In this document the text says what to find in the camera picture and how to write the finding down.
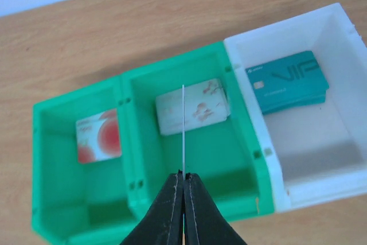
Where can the white bin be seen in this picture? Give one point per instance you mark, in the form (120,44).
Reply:
(314,153)

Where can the red white card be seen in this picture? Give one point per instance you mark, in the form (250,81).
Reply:
(98,137)

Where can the thin white card edge-on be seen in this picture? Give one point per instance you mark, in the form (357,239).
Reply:
(183,133)

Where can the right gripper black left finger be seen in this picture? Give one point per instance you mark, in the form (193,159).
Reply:
(163,222)

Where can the teal card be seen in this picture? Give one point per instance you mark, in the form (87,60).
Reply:
(291,81)

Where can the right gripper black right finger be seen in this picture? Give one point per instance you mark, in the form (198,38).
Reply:
(204,224)

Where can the grey card in bin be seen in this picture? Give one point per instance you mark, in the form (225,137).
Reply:
(192,107)

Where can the green double bin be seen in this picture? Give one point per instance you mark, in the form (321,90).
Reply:
(101,202)

